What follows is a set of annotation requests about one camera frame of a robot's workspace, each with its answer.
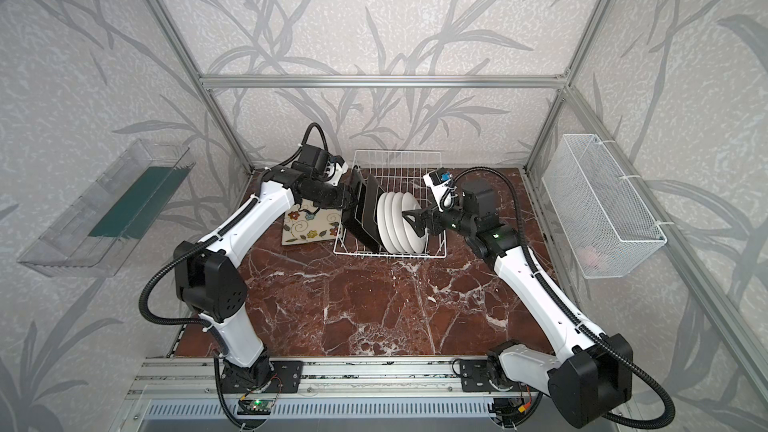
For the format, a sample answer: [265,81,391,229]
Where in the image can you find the green led circuit board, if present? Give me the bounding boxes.
[238,397,276,416]

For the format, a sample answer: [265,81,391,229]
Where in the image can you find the white wire dish rack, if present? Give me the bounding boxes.
[334,149,446,259]

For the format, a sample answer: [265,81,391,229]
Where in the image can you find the white round plate leftmost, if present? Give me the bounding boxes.
[376,192,396,253]

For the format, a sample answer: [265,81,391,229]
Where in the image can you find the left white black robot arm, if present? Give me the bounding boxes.
[174,145,352,388]

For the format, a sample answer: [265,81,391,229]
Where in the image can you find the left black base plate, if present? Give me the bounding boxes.
[220,359,304,395]

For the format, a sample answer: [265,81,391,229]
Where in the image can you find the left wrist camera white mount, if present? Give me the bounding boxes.
[323,155,349,186]

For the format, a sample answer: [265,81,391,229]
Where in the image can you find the aluminium frame crossbar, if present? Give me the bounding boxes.
[200,75,566,89]

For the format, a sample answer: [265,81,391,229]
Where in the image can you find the white round plate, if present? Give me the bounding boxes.
[376,192,396,253]
[392,192,419,253]
[401,192,428,254]
[383,192,406,255]

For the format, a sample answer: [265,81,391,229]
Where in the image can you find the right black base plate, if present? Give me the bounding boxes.
[452,358,532,394]

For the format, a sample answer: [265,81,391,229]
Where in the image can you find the aluminium front rail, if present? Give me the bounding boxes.
[122,355,631,401]

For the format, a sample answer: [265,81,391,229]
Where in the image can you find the white mesh wall basket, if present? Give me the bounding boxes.
[543,134,667,279]

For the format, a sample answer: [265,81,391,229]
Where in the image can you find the floral square plate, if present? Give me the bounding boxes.
[341,167,369,247]
[281,200,342,246]

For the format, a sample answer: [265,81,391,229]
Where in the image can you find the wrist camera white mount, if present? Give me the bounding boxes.
[423,168,454,212]
[323,155,349,186]

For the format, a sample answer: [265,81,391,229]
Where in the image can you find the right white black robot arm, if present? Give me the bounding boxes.
[403,169,632,428]

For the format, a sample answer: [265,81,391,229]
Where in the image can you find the right black corrugated cable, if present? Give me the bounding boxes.
[440,166,676,431]

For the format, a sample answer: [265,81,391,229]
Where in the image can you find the white round plate rightmost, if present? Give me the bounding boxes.
[401,192,428,254]

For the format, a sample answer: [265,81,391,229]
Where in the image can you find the right base connector wires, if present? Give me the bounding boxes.
[488,395,538,427]

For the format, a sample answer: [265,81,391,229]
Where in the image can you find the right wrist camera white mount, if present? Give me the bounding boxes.
[423,168,454,212]

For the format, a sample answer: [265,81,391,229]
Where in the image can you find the pink object in basket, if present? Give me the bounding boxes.
[576,245,607,271]

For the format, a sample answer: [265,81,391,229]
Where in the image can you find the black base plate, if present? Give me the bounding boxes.
[452,358,532,394]
[220,359,304,395]

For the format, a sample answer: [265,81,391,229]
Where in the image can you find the clear plastic wall shelf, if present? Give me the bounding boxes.
[18,139,196,278]

